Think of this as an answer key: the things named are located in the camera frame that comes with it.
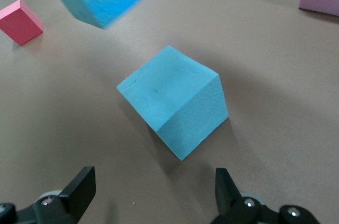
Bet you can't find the brown table cover sheet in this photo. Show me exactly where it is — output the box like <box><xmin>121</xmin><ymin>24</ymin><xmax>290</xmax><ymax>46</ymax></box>
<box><xmin>0</xmin><ymin>0</ymin><xmax>339</xmax><ymax>224</ymax></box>

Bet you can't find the red foam block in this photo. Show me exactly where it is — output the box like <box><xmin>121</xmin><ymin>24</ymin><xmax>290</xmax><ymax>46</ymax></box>
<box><xmin>0</xmin><ymin>0</ymin><xmax>44</xmax><ymax>47</ymax></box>

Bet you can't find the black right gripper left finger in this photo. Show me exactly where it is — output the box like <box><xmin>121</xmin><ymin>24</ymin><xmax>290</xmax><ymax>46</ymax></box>
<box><xmin>15</xmin><ymin>165</ymin><xmax>96</xmax><ymax>224</ymax></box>

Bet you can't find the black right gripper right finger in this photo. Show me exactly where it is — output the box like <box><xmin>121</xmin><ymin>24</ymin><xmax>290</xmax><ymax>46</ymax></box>
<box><xmin>211</xmin><ymin>167</ymin><xmax>280</xmax><ymax>224</ymax></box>

